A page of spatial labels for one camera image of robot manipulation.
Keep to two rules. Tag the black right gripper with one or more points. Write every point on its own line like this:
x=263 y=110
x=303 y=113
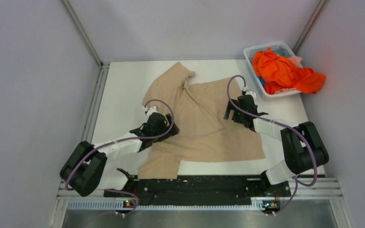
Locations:
x=235 y=103

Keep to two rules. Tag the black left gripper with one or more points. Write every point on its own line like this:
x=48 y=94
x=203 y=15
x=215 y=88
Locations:
x=174 y=131

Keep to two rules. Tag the beige t shirt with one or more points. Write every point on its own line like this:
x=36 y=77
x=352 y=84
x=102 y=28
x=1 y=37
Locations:
x=204 y=136

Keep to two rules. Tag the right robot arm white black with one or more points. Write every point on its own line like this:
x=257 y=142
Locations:
x=303 y=148

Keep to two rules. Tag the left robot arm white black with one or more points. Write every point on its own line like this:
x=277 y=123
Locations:
x=84 y=170

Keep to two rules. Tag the blue garment in basket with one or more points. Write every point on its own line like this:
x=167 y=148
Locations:
x=262 y=82

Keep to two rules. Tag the orange t shirt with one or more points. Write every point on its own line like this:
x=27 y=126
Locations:
x=282 y=74

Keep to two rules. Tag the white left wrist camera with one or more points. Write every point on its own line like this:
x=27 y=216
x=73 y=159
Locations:
x=150 y=110

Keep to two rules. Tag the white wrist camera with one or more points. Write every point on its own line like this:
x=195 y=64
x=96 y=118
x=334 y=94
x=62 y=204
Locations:
x=246 y=91
x=150 y=110

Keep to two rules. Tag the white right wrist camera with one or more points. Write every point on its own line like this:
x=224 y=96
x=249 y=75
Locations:
x=246 y=91

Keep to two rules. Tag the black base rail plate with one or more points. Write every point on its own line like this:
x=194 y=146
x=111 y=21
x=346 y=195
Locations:
x=204 y=190

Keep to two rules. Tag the aluminium frame rail left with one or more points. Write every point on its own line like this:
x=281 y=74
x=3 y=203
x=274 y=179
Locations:
x=58 y=215

